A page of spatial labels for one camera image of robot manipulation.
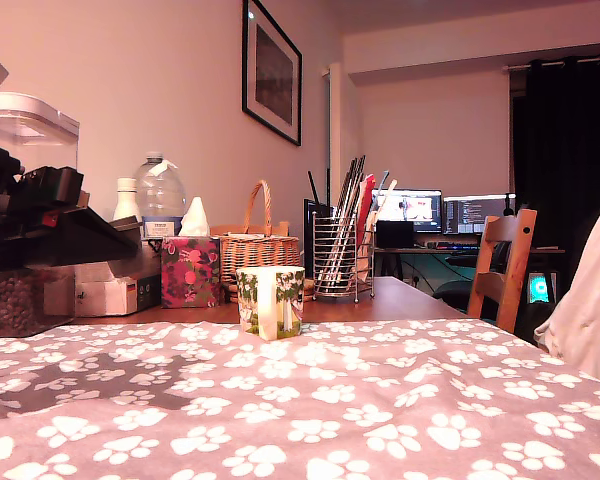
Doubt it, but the wicker basket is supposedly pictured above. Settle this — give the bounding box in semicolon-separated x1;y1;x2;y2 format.
209;179;301;287

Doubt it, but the floral print coffee mug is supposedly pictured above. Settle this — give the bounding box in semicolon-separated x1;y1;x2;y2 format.
235;266;306;342

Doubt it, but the white paper tissue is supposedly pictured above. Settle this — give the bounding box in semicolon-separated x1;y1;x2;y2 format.
178;196;211;238

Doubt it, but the white bottle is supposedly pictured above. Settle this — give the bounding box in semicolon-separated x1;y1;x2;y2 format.
112;177;144;224

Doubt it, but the black curtain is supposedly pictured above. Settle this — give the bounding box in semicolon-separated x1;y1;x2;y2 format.
510;55;600;346

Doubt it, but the black framed picture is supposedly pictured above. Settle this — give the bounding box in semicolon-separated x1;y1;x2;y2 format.
240;0;303;148

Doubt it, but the dark office chair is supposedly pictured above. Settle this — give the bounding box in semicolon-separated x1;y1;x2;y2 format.
424;252;481;314

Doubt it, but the clear pet food container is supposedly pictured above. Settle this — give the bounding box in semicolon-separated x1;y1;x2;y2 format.
0;92;81;337

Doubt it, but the floral tissue box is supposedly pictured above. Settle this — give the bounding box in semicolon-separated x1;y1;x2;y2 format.
159;236;222;310

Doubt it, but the computer tower with glowing fan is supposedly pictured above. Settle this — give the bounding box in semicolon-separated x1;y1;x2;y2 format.
526;271;561;306

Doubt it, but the small black box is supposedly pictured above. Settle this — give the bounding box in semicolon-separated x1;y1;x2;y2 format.
374;220;415;250

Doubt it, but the chrome wire utensil rack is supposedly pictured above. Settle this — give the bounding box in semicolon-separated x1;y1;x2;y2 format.
312;209;376;304

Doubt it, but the shrink-wrapped can pack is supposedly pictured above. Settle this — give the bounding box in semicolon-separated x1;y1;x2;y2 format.
43;238;163;318

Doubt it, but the beige garment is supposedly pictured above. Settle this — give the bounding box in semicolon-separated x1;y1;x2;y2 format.
533;195;600;389

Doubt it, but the grey paw print cloth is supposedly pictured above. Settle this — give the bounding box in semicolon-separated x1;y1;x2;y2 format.
0;317;600;480

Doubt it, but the wooden desk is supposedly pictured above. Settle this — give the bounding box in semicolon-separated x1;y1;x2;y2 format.
372;243;566;301

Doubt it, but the wooden chair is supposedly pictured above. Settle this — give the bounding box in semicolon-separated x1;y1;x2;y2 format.
467;208;539;335

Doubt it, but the wooden spatula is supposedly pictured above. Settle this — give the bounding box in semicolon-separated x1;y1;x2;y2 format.
372;179;399;226

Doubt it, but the curtain rod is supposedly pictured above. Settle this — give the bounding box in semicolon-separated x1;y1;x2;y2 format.
502;52;600;72

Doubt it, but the large clear water bottle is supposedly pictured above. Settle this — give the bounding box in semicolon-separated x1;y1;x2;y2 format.
133;151;188;237

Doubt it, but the computer monitor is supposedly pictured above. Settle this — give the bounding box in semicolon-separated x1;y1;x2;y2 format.
371;188;443;234
442;194;516;236

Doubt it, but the red spatula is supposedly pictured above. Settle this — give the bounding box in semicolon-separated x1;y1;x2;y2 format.
355;173;379;241

